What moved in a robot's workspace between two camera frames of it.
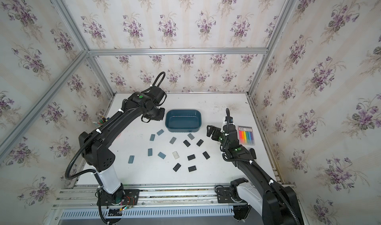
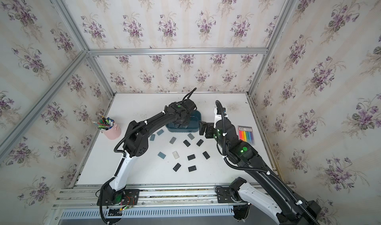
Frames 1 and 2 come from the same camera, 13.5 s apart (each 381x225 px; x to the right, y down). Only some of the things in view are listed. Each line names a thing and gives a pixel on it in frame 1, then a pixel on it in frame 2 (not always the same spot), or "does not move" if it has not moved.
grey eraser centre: x=172 y=140 does not move
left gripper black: x=160 y=116 → x=187 y=122
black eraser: x=206 y=155 does not move
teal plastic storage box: x=183 y=120 does not move
